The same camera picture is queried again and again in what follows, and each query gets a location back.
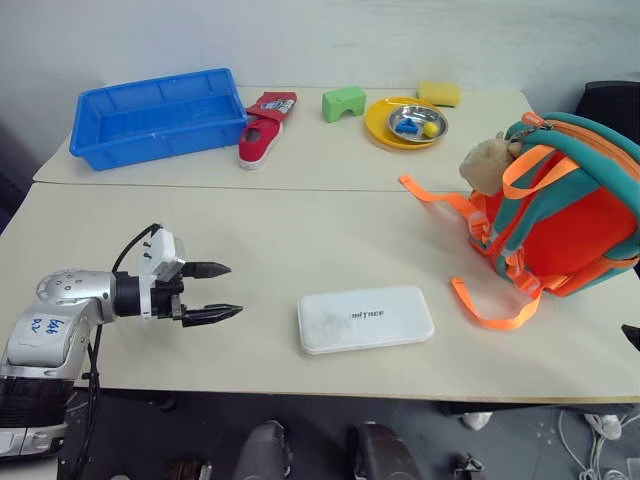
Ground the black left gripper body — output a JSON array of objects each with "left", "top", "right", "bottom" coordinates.
[{"left": 149, "top": 261, "right": 187, "bottom": 329}]

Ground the yellow sponge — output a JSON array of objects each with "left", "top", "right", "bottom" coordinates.
[{"left": 416, "top": 80, "right": 462, "bottom": 108}]

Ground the white rectangular box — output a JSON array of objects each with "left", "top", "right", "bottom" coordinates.
[{"left": 296, "top": 284, "right": 436, "bottom": 356}]

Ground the black chair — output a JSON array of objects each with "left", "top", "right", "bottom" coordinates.
[{"left": 573, "top": 79, "right": 640, "bottom": 132}]

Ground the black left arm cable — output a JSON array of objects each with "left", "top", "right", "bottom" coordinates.
[{"left": 81, "top": 223, "right": 164, "bottom": 480}]

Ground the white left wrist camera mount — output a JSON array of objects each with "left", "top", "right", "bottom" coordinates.
[{"left": 136, "top": 225, "right": 185, "bottom": 318}]

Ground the white sneaker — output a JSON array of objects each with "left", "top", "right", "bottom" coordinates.
[
  {"left": 461, "top": 411, "right": 493, "bottom": 431},
  {"left": 584, "top": 412, "right": 623, "bottom": 441}
]

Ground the red canvas shoe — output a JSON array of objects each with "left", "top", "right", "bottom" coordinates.
[{"left": 237, "top": 90, "right": 298, "bottom": 170}]

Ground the blue plastic bin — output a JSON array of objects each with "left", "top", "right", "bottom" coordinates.
[{"left": 68, "top": 67, "right": 249, "bottom": 172}]

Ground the green foam arch block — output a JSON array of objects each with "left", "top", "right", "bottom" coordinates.
[{"left": 321, "top": 85, "right": 368, "bottom": 124}]

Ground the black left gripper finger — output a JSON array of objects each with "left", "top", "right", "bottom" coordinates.
[
  {"left": 181, "top": 260, "right": 233, "bottom": 281},
  {"left": 180, "top": 302, "right": 245, "bottom": 329}
]

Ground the silver metal dish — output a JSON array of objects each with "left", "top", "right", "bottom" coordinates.
[{"left": 386, "top": 103, "right": 449, "bottom": 144}]

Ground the orange and teal backpack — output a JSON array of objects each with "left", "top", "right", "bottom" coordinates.
[{"left": 398, "top": 110, "right": 640, "bottom": 332}]

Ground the yellow plastic plate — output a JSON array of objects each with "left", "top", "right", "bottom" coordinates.
[{"left": 363, "top": 95, "right": 447, "bottom": 150}]

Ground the white floor cable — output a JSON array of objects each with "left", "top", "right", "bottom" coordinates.
[{"left": 555, "top": 409, "right": 640, "bottom": 480}]

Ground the beige plush keychain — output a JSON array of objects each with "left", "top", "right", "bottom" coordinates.
[{"left": 458, "top": 130, "right": 522, "bottom": 196}]

